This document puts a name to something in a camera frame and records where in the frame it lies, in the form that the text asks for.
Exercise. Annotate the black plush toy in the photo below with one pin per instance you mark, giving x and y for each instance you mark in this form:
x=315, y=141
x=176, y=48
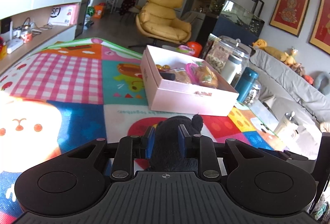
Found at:
x=166, y=155

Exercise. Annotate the pink toy cup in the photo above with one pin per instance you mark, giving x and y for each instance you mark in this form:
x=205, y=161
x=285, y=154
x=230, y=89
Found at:
x=185, y=50

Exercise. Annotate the small glass jar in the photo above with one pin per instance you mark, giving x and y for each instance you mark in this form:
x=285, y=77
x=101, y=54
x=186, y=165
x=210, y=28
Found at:
x=253, y=94

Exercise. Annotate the white wall shelf unit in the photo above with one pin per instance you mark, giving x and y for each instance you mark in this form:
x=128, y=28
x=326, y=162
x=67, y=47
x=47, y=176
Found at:
x=36, y=15

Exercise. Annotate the orange bag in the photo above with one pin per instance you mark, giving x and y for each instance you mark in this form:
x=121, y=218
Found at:
x=99, y=11

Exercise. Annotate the pink cardboard box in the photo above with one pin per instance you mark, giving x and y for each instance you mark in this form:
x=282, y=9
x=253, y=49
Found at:
x=172, y=96

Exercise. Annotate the bread in plastic bag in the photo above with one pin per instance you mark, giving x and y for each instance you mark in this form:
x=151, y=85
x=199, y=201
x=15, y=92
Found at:
x=205, y=77

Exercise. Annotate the orange bucket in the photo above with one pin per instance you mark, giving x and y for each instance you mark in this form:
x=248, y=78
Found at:
x=196, y=47

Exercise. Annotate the white canister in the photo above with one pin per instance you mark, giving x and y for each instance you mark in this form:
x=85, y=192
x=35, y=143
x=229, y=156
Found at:
x=231, y=67

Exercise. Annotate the fish tank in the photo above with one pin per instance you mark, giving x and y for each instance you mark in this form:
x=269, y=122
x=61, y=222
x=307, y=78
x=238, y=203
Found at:
x=235, y=21

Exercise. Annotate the grey sofa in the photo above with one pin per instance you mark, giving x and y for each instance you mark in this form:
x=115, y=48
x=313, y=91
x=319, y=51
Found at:
x=283, y=90

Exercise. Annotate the colourful play mat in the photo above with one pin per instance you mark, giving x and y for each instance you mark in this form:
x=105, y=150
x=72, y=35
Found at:
x=68, y=94

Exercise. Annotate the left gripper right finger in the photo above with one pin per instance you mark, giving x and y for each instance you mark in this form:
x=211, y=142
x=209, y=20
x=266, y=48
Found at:
x=201, y=148

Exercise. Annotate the red framed picture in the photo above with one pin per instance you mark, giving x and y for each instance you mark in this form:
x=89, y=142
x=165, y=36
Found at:
x=320, y=33
x=289, y=15

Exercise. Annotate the yellow plush toy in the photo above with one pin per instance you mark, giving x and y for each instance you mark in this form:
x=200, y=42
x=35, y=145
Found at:
x=287, y=59

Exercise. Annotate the glass jar with nuts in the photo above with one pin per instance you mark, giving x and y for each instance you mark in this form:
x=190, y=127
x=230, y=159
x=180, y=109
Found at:
x=219, y=49

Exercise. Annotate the right red framed picture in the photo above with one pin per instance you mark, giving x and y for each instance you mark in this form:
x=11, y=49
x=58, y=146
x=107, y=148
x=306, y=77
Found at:
x=320, y=33

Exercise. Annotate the left red framed picture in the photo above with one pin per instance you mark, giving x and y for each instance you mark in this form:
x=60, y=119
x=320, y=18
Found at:
x=289, y=15

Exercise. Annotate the white SF parcel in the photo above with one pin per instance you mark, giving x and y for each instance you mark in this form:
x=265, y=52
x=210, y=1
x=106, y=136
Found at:
x=64, y=15

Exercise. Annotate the teal thermos bottle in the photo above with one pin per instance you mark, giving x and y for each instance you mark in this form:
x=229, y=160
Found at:
x=245, y=83

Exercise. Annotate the yellow lounge chair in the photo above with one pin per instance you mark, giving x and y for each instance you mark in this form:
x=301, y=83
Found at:
x=157, y=20

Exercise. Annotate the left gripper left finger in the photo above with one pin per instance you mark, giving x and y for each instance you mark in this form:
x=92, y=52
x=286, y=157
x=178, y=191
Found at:
x=130, y=148

